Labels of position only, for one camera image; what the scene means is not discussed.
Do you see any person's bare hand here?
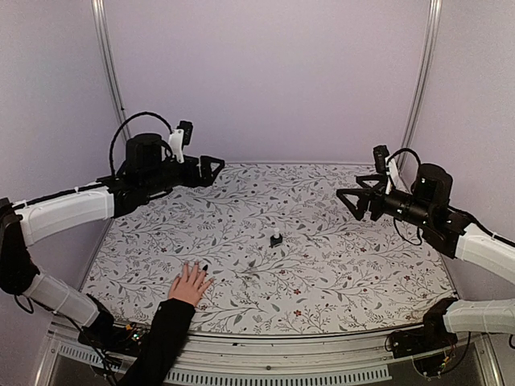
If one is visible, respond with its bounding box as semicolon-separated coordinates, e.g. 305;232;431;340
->
167;261;214;307

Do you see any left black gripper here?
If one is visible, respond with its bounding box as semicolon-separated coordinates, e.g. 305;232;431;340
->
142;154;225;196

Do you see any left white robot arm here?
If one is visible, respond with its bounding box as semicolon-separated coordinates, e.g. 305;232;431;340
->
1;129;225;349

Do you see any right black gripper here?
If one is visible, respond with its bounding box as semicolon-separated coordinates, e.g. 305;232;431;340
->
336;174;434;229

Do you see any black sleeved forearm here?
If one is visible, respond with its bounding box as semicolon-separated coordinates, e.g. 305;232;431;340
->
117;298;195;385

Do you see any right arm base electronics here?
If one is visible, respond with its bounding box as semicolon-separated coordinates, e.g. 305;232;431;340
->
384;298;472;380

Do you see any left black braided cable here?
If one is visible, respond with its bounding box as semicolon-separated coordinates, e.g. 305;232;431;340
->
109;111;175;178

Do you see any right black cable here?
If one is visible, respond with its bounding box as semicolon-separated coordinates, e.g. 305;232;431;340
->
388;147;423;246

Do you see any left aluminium frame post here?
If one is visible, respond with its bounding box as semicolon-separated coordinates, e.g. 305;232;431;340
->
91;0;128;125

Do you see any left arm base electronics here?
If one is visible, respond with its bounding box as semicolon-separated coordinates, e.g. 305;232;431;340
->
76;305;146;379

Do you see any right aluminium frame post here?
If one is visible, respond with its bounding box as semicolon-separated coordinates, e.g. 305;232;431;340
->
401;0;443;148

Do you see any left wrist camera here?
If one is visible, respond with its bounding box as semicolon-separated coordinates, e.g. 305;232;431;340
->
168;121;193;163

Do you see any aluminium frame post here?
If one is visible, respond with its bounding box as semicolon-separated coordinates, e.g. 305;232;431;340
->
401;0;443;148
91;0;128;125

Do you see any metal table front rail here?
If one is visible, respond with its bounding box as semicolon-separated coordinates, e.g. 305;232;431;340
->
34;313;504;386

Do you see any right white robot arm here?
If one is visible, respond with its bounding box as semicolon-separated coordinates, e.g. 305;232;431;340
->
336;163;514;351

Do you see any floral patterned table mat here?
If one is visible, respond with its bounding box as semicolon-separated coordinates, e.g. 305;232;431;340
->
83;164;455;335

